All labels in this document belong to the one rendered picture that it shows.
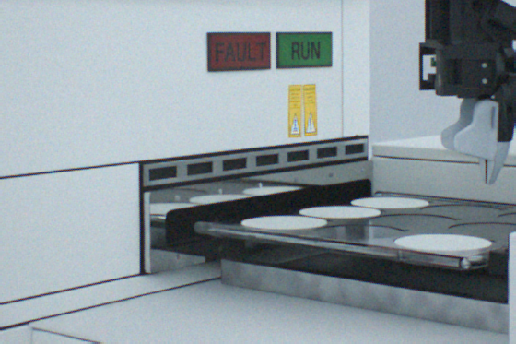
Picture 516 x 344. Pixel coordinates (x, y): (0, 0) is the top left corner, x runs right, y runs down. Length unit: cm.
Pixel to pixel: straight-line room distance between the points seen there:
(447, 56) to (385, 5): 312
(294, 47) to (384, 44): 277
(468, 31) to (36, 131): 46
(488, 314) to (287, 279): 26
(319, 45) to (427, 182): 24
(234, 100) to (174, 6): 16
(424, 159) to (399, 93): 275
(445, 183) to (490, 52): 44
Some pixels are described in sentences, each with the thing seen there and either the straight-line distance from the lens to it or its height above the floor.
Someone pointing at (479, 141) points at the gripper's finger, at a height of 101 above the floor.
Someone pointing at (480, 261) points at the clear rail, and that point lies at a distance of 122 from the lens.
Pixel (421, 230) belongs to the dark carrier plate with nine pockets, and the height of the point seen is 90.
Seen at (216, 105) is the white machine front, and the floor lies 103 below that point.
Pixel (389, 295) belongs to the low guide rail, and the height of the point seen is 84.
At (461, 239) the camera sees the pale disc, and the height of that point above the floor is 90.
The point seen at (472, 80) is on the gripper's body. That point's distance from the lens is 127.
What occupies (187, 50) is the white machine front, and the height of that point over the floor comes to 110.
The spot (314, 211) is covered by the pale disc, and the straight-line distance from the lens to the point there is 152.
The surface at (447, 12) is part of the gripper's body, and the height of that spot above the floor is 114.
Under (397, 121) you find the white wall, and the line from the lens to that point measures 444.
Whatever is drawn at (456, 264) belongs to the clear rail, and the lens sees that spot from 121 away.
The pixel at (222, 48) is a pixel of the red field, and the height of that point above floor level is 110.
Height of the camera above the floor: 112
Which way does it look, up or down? 3 degrees down
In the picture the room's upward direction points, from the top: straight up
